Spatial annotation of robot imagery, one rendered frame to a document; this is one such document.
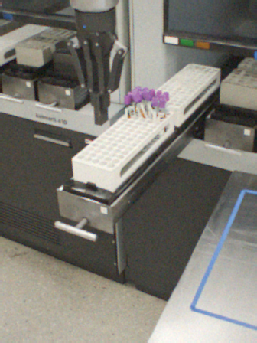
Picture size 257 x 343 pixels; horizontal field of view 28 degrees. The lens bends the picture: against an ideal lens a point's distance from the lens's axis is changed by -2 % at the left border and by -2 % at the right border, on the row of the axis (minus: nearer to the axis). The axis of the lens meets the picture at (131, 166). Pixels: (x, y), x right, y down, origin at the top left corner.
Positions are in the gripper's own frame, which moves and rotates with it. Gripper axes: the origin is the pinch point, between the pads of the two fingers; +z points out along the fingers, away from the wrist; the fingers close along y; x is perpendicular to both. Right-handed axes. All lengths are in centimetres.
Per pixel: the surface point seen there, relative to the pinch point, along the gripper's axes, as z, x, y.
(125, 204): 19.5, 3.1, -6.9
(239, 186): 15.4, -8.0, -27.6
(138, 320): 97, -29, 9
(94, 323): 98, -20, 22
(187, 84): 11.4, -42.1, -0.4
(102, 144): 11.0, -3.4, 2.5
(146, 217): 56, -36, 9
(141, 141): 11.0, -8.4, -4.6
